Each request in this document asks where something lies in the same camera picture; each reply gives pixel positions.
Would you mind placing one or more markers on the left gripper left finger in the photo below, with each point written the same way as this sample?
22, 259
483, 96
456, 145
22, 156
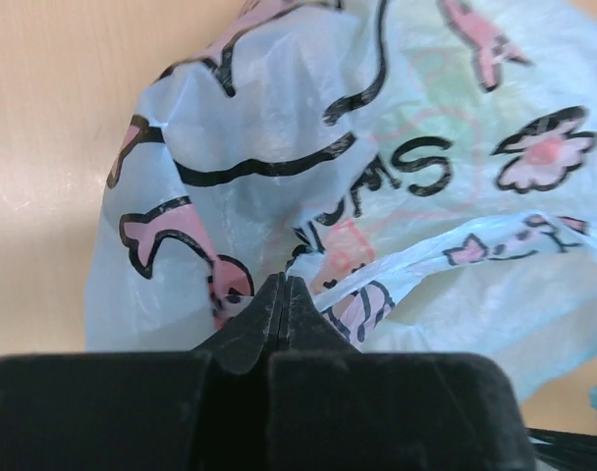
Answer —
203, 409

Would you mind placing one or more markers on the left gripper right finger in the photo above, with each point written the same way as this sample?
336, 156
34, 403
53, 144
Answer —
333, 408

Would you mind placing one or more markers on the blue plastic bag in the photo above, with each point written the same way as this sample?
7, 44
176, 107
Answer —
428, 168

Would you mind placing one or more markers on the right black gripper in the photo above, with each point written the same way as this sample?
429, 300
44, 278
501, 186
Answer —
563, 450

